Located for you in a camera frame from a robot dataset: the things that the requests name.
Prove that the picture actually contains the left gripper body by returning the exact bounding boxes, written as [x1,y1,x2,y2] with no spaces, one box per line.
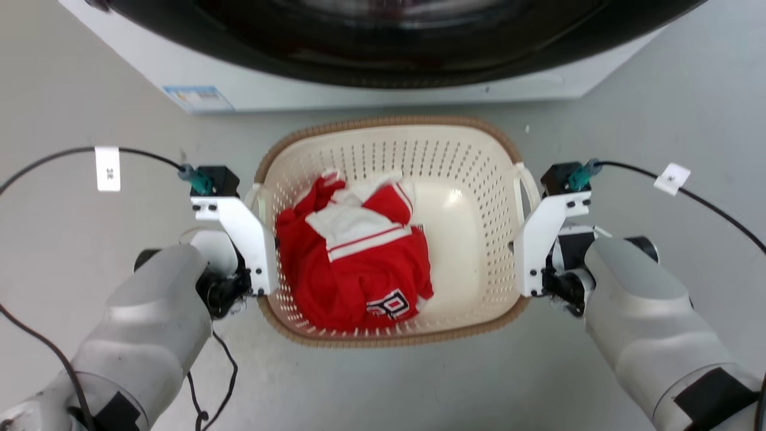
[189,230,253,319]

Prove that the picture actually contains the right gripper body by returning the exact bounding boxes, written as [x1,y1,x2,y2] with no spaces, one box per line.
[540,225,612,317]

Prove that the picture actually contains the cream plastic laundry basket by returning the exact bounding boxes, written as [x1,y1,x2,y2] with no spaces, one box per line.
[253,115,543,350]

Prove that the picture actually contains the red and white jersey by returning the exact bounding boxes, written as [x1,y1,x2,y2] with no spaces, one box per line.
[275,170,435,333]

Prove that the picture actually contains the blue white energy label sticker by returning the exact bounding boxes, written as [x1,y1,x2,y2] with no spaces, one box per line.
[162,85,236,114]

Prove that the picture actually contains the white washing machine body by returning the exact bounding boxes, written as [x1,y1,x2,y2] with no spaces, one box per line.
[59,0,666,114]

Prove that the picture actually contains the black round washing machine door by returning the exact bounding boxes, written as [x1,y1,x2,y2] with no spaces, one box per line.
[84,0,710,90]

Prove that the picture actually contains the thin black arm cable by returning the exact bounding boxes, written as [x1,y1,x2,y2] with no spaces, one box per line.
[0,303,96,431]
[187,328,239,431]

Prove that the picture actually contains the white paper cable tag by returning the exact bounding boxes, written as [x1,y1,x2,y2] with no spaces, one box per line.
[95,146,121,193]
[653,162,691,197]

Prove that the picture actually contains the black right camera cable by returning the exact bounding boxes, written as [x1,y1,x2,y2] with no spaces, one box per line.
[596,160,766,254]

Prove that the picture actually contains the black camera cable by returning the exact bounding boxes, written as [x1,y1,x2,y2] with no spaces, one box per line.
[0,146,184,196]
[596,160,766,254]

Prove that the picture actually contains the black left camera cable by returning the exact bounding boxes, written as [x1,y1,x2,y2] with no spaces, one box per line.
[0,146,184,196]

